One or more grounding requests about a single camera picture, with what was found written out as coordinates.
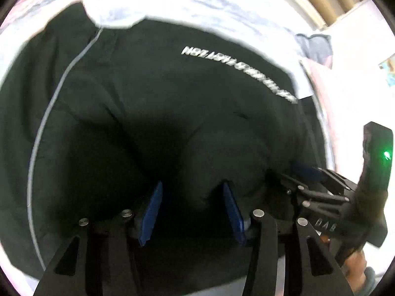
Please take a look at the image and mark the grey pink floral blanket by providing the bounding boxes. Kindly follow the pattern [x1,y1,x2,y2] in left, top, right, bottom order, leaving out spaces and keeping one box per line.
[0,0,340,296]

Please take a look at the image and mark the black hooded jacket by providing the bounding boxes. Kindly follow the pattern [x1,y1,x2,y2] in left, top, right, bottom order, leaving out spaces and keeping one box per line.
[0,1,328,296]

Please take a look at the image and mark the person's right hand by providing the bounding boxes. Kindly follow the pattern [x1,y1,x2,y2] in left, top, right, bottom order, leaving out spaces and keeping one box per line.
[342,247,368,295]

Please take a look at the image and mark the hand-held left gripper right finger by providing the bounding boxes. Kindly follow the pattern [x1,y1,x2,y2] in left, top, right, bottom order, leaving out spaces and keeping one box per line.
[222,181,355,296]

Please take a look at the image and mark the grey cushion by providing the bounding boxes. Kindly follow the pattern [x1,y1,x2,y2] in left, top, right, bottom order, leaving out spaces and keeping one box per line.
[295,33,334,70]

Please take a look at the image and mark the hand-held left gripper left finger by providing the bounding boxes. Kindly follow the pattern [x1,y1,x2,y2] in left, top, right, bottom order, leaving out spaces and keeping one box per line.
[32,180,165,296]

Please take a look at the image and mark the pink pillow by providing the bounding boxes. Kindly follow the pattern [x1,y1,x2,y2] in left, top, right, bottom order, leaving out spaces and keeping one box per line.
[301,57,337,164]

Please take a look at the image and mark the colourful wall map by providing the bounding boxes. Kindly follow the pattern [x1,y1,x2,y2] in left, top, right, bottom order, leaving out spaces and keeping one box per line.
[379,58,395,87]

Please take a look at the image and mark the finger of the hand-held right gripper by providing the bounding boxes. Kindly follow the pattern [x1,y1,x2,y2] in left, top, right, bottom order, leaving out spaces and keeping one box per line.
[268,169,350,220]
[291,161,357,197]

